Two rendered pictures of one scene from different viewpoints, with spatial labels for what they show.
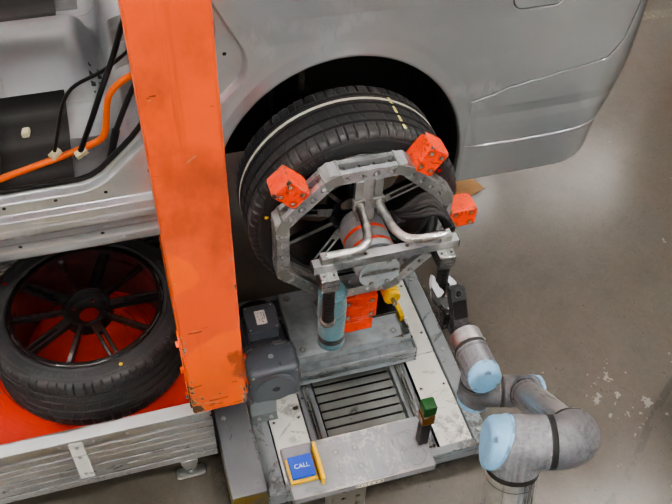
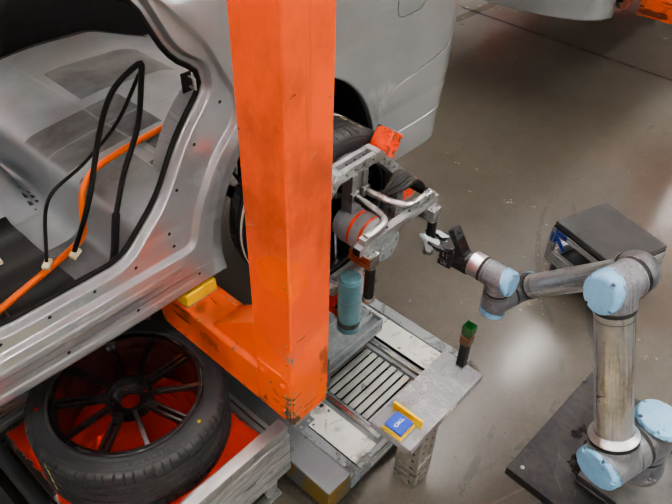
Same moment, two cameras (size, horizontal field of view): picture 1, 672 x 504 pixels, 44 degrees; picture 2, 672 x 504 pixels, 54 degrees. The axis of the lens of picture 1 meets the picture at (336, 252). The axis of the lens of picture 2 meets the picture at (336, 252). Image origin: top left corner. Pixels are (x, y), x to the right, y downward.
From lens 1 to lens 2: 1.00 m
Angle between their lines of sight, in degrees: 23
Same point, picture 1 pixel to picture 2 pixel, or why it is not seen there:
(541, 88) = (415, 81)
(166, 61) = (305, 56)
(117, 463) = not seen: outside the picture
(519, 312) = (418, 271)
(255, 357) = not seen: hidden behind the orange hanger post
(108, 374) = (194, 434)
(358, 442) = (421, 387)
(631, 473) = (558, 338)
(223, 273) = (323, 269)
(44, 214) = (88, 309)
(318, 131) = not seen: hidden behind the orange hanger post
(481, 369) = (508, 275)
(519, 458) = (632, 291)
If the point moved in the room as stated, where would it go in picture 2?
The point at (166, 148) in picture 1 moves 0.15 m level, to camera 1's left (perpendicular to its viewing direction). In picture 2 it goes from (298, 149) to (235, 166)
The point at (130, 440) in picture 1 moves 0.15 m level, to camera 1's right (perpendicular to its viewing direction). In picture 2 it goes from (233, 485) to (274, 466)
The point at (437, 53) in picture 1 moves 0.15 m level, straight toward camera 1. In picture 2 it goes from (358, 66) to (376, 84)
